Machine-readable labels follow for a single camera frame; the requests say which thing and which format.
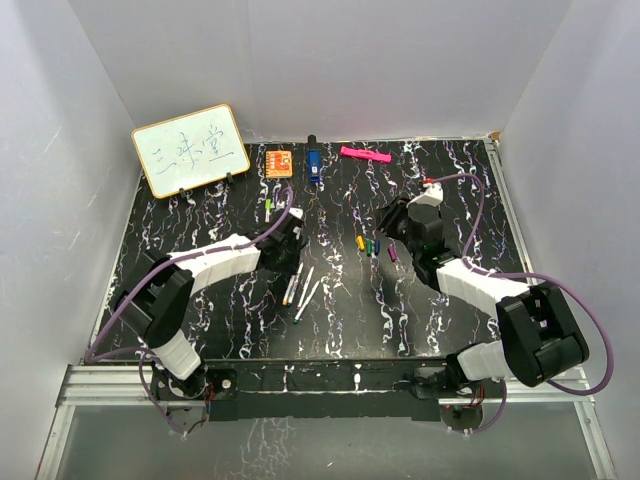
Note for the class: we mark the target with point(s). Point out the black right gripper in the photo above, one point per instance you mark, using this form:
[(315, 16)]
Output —
[(396, 211)]

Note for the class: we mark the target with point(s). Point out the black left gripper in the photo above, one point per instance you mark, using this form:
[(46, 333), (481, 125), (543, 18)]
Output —
[(288, 268)]

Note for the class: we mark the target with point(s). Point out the white pen orange end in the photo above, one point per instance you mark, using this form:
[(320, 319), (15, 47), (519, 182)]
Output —
[(288, 297)]

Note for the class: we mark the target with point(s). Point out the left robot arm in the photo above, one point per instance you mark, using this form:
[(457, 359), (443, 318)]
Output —
[(153, 300)]

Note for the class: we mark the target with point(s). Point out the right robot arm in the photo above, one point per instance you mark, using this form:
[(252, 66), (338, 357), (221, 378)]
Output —
[(539, 335)]

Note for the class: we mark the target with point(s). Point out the purple pen cap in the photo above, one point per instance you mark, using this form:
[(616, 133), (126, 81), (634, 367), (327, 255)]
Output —
[(392, 253)]

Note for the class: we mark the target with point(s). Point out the white pen magenta end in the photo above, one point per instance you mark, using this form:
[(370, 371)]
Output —
[(305, 288)]

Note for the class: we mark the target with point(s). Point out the white pen green end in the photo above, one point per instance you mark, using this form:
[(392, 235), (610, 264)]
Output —
[(306, 302)]

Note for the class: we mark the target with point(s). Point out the pink flat tool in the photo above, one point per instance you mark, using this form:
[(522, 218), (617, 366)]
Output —
[(364, 154)]

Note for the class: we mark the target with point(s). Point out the orange small notebook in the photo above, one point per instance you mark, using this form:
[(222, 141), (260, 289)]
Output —
[(278, 164)]

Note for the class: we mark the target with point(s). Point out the blue stapler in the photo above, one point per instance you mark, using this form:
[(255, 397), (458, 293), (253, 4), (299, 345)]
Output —
[(313, 160)]

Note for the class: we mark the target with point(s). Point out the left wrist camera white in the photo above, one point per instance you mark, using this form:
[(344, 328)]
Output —
[(295, 218)]

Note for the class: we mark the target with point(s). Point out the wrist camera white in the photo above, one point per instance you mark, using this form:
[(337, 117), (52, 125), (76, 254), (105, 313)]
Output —
[(295, 218), (431, 195)]

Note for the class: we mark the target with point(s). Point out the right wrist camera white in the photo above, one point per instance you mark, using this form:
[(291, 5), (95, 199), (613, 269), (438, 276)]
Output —
[(431, 195)]

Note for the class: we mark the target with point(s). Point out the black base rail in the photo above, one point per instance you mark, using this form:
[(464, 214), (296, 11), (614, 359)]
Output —
[(231, 390)]

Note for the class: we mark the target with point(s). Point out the white board yellow frame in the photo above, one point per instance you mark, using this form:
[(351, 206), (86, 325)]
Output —
[(190, 151)]

